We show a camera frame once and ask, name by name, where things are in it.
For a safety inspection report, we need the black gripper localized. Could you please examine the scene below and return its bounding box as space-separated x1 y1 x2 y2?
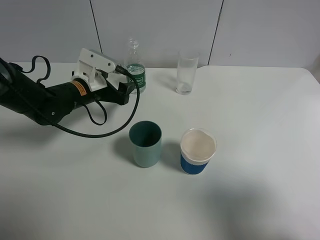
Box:
46 69 132 110

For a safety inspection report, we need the clear plastic bottle green label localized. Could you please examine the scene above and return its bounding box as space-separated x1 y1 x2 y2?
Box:
124 37 146 94

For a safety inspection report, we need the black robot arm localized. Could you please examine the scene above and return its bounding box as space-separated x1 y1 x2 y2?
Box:
0 58 135 126

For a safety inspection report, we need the green plastic cup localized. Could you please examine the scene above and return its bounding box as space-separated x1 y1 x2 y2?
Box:
128 120 162 168

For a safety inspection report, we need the blue white paper cup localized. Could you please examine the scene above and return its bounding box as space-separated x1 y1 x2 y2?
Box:
180 128 217 175

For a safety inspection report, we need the tall clear drinking glass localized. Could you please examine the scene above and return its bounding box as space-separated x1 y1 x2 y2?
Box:
175 49 200 95

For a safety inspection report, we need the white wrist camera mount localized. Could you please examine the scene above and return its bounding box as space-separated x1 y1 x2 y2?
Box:
71 48 117 92

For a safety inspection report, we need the black camera cable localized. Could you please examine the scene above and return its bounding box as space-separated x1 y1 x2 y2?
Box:
0 55 140 138

